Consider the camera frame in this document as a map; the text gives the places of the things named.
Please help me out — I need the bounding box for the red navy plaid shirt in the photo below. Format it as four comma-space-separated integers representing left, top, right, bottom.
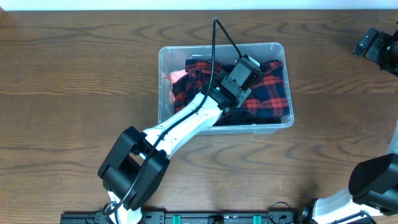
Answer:
171, 59, 289, 118

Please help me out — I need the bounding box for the black garment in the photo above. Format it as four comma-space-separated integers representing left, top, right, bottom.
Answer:
214, 113, 281, 126

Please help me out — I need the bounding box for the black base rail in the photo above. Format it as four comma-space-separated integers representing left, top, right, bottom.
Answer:
60, 212, 297, 224

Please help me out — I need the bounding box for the pink shirt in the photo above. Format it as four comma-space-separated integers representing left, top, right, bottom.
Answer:
169, 69, 187, 104

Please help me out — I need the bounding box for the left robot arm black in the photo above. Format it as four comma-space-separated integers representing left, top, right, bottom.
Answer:
98, 77, 252, 218

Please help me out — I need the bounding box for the clear plastic storage bin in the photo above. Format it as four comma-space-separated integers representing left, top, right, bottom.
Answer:
157, 42, 295, 138

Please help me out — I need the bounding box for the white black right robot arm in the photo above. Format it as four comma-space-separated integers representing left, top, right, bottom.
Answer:
294, 28, 397, 224

